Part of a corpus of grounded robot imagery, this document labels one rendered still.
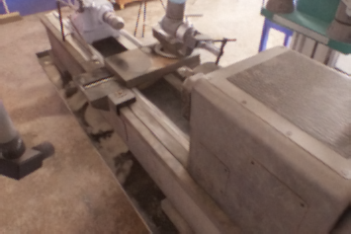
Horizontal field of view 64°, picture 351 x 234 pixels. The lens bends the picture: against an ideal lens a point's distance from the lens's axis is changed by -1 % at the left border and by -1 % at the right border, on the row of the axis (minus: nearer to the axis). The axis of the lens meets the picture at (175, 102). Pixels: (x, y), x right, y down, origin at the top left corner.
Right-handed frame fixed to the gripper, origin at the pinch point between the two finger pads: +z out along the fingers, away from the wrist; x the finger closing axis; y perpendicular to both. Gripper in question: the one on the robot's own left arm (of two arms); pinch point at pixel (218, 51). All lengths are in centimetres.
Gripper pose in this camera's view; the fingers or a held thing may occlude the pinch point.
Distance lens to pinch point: 126.8
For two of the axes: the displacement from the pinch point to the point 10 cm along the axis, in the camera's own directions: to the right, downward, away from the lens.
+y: 3.0, -8.3, -4.7
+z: 6.9, 5.3, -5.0
